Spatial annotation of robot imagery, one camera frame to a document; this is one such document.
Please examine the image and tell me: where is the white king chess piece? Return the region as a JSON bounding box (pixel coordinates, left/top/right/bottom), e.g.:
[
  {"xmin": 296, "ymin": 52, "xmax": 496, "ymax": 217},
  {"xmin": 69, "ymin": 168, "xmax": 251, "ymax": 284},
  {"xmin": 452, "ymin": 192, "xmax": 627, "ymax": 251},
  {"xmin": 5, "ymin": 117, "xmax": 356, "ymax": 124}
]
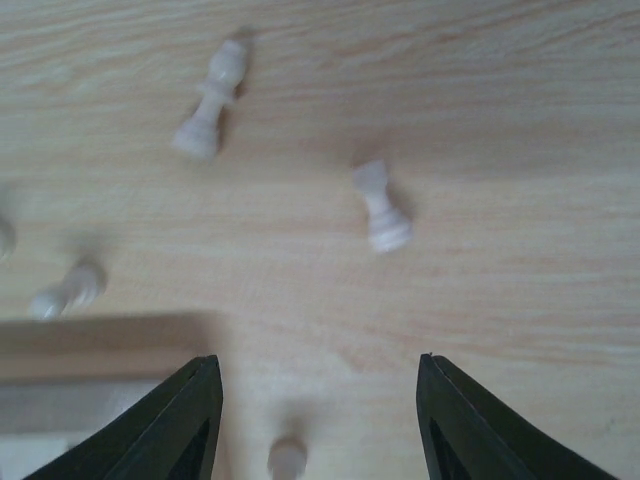
[{"xmin": 172, "ymin": 28, "xmax": 252, "ymax": 160}]

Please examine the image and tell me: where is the white pawn right of board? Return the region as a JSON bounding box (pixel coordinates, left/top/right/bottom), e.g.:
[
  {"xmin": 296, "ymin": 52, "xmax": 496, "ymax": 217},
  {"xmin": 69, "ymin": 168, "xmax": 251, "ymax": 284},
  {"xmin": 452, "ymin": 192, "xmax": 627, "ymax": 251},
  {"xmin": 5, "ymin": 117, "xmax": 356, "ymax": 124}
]
[{"xmin": 268, "ymin": 438, "xmax": 307, "ymax": 480}]

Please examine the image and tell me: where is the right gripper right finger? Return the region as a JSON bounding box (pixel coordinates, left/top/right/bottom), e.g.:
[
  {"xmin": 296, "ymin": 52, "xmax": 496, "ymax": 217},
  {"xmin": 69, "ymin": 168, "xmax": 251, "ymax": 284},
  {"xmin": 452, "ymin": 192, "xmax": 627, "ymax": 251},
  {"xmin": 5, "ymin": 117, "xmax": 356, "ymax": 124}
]
[{"xmin": 417, "ymin": 354, "xmax": 613, "ymax": 479}]

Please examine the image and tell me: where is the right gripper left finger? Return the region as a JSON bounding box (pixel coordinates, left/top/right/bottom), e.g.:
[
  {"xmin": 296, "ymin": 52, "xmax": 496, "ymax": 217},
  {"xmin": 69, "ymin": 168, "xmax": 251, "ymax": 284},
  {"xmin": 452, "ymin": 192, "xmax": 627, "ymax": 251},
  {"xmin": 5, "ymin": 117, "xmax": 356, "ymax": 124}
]
[{"xmin": 28, "ymin": 355, "xmax": 223, "ymax": 480}]

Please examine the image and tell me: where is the white pawn beside board top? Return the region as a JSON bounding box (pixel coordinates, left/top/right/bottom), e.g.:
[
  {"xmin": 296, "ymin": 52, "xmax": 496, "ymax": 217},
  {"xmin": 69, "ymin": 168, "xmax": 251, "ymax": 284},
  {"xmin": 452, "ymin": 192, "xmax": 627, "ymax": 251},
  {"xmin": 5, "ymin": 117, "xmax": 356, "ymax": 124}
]
[{"xmin": 30, "ymin": 261, "xmax": 107, "ymax": 320}]

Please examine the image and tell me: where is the white rook chess piece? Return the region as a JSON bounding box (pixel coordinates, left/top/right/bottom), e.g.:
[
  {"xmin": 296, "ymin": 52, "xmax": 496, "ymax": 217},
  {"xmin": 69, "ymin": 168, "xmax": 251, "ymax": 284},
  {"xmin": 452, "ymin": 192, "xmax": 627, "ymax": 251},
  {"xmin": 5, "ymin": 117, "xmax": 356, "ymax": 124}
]
[{"xmin": 353, "ymin": 160, "xmax": 413, "ymax": 253}]

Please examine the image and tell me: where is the wooden chess board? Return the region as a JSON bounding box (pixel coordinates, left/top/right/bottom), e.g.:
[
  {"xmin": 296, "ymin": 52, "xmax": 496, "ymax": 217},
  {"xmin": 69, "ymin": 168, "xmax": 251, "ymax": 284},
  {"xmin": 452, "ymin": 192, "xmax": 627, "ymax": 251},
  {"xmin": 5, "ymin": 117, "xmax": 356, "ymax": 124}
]
[{"xmin": 1, "ymin": 312, "xmax": 218, "ymax": 473}]

